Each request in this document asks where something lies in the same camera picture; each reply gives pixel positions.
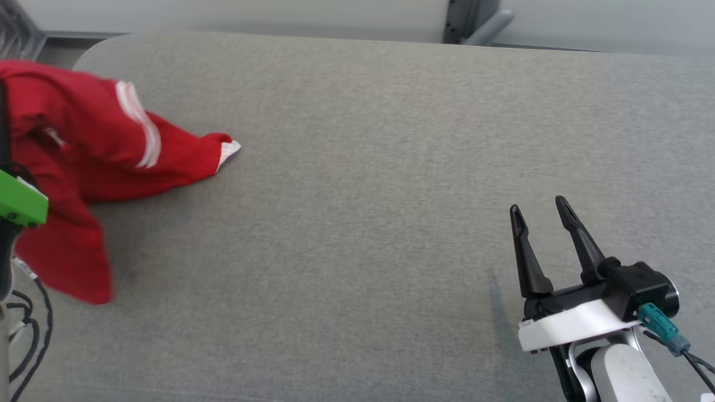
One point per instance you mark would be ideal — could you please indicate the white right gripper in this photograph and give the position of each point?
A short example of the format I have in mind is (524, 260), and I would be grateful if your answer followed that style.
(570, 326)

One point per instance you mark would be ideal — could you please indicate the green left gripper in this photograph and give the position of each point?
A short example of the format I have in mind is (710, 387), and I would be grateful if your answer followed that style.
(22, 204)

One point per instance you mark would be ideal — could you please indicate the red Bulls shirt white sleeves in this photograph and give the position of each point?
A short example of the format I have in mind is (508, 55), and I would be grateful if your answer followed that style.
(61, 257)

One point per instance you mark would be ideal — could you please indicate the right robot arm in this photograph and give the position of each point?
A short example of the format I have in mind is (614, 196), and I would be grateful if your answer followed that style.
(620, 374)

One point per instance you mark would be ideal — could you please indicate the grey partition foot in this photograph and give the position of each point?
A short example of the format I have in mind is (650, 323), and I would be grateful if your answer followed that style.
(491, 28)

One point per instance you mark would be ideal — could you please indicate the white partition panel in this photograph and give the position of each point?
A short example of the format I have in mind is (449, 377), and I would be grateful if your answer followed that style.
(223, 14)
(614, 22)

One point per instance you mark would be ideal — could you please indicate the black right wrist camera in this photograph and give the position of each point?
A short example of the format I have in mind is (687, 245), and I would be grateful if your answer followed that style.
(637, 285)

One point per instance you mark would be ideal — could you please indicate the teal right camera connector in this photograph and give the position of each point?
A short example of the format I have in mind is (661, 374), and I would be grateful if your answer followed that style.
(659, 325)

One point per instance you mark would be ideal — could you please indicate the grey metal partition post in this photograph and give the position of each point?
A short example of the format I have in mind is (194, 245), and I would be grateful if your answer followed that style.
(458, 17)

